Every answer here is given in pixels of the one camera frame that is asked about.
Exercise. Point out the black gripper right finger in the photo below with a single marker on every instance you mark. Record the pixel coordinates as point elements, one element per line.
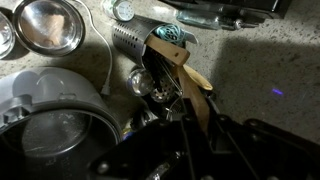
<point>238,150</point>

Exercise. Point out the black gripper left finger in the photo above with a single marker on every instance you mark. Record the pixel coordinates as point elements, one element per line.
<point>181,111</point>

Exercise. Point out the wooden spoon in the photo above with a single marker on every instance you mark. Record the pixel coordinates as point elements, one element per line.
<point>198,101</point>

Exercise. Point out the steel slotted spoon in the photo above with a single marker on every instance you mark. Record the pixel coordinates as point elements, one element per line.
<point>165,92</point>

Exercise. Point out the white rice cooker body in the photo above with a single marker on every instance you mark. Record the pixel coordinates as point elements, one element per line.
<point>53,124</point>

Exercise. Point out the steel ladle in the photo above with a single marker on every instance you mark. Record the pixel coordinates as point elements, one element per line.
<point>140,82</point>

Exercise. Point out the wooden spatula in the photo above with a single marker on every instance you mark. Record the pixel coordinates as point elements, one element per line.
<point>172,52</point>

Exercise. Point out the teal silicone whisk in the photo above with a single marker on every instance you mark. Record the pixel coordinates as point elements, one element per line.
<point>171,33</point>

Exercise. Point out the perforated steel utensil holder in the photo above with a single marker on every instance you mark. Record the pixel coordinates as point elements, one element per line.
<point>129,37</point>

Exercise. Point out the clear glass bottle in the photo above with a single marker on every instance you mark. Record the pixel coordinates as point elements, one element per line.
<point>212,21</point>

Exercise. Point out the black electric stove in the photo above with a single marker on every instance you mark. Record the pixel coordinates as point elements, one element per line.
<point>266,9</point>

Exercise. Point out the small spice jar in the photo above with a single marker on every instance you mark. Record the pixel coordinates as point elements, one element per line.
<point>121,10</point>

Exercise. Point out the wide shallow steel bowl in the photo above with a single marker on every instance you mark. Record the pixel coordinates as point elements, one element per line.
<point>52,28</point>

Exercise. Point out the small steel bowl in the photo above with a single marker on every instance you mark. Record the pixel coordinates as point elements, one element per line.
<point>7,36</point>

